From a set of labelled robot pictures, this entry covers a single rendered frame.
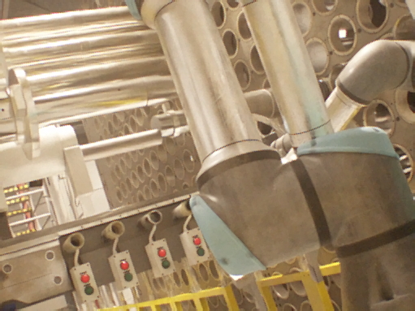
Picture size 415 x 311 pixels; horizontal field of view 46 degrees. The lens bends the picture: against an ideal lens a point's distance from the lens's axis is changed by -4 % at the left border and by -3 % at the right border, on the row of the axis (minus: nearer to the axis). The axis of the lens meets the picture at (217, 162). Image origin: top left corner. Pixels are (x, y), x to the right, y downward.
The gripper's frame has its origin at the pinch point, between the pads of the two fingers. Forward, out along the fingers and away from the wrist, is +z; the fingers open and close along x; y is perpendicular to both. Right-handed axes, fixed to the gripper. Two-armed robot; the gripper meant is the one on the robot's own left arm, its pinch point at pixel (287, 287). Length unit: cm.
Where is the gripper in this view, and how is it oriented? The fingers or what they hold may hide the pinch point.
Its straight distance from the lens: 107.1
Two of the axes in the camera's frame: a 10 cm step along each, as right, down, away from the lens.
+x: -8.8, 4.2, -2.5
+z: 3.5, 9.0, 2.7
